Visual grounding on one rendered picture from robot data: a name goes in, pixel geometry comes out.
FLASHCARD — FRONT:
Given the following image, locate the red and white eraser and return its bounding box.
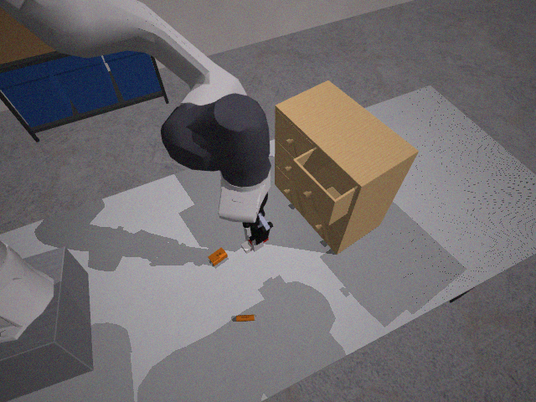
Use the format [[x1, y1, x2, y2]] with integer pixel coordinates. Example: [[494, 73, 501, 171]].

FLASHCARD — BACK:
[[241, 237, 269, 254]]

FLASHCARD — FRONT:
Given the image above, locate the small tan wooden chest of drawers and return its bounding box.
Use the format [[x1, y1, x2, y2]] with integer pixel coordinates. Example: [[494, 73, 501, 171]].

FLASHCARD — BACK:
[[275, 80, 419, 255]]

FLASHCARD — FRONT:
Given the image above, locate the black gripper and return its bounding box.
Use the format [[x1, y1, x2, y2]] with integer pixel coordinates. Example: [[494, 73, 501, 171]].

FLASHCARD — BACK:
[[243, 192, 273, 252]]

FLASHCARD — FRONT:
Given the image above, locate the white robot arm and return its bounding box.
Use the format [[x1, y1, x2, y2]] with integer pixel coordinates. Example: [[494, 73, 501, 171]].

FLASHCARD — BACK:
[[0, 0, 271, 343]]

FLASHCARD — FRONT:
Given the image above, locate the orange aa battery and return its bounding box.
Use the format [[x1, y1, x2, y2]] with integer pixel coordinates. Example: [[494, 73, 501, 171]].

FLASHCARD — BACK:
[[236, 315, 256, 322]]

